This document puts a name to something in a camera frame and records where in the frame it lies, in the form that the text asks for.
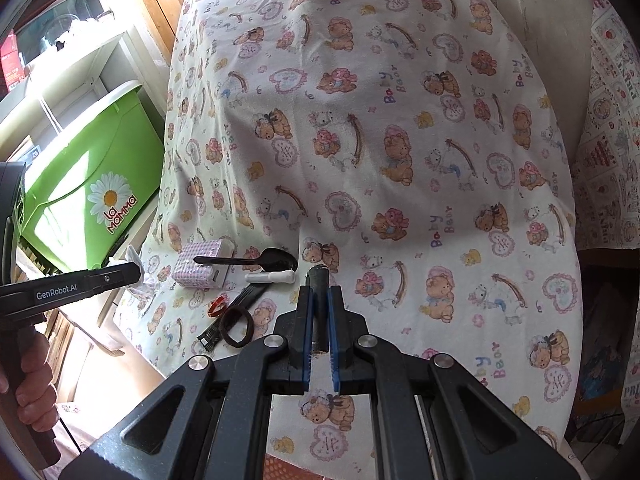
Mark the red patterned white cloth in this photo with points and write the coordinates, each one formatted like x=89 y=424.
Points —
x=610 y=160

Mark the black plastic spoon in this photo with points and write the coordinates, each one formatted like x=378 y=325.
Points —
x=280 y=259

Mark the pink plastic basket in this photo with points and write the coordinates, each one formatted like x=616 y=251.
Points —
x=286 y=470

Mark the red box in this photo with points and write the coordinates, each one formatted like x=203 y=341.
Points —
x=12 y=60

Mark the dark cylindrical tube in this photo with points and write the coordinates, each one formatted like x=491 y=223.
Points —
x=318 y=310

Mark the white shelf unit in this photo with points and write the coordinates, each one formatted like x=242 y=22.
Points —
x=107 y=60

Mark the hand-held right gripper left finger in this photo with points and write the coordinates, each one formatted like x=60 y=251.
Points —
x=306 y=332

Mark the small white tube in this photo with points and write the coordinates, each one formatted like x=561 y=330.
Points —
x=270 y=276

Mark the black comb brush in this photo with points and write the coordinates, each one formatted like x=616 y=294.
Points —
x=240 y=303

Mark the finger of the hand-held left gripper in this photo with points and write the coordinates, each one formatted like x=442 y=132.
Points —
x=112 y=278

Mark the clear plastic wrapper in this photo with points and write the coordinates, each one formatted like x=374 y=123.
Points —
x=145 y=287

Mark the wooden board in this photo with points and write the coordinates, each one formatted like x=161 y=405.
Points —
x=150 y=0

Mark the pink checked tissue pack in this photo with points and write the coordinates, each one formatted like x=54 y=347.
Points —
x=200 y=266

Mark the red small clip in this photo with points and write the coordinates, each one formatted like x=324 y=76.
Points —
x=218 y=302

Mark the green plastic tub daisy sticker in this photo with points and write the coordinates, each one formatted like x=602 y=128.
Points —
x=100 y=150

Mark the person's left hand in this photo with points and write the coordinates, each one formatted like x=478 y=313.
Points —
x=37 y=390

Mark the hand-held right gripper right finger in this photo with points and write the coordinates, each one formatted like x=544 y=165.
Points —
x=334 y=340

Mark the bear print blanket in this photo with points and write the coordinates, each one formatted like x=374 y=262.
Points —
x=400 y=110

